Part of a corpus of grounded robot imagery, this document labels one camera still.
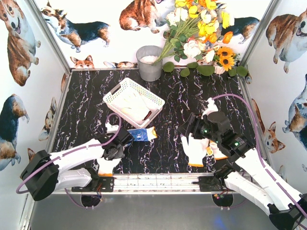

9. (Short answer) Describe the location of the yellow dotted white glove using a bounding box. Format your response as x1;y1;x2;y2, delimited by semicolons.
97;158;121;177

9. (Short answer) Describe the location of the blue dotted white glove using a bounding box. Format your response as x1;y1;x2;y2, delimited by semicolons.
128;126;157;142

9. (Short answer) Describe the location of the cream knit glove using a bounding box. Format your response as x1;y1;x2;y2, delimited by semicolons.
120;92;152;122

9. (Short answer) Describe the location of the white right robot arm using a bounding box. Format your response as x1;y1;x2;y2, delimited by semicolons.
178;112;307;230

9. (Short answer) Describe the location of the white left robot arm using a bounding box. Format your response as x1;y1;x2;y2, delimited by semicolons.
16;122;134;201

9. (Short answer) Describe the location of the white perforated storage basket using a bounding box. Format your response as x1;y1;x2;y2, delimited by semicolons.
103;78;165;128

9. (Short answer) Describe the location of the white glove orange cuff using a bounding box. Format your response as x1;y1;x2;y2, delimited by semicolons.
181;134;209;167

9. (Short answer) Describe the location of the orange trimmed white glove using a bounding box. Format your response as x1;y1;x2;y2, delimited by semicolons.
206;140;228;160

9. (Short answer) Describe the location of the grey metal bucket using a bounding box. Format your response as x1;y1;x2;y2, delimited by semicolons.
136;46;162;82

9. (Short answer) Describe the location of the artificial flower bouquet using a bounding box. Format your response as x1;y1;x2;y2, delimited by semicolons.
153;0;254;77

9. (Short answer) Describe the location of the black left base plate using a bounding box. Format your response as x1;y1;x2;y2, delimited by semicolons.
71;177;115;192

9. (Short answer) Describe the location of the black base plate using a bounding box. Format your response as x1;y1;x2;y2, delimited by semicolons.
71;177;115;192
192;176;225;192

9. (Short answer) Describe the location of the aluminium front rail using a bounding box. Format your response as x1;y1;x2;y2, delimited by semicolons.
52;173;238;194

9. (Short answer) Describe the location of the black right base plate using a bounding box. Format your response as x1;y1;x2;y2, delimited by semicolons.
192;176;225;192

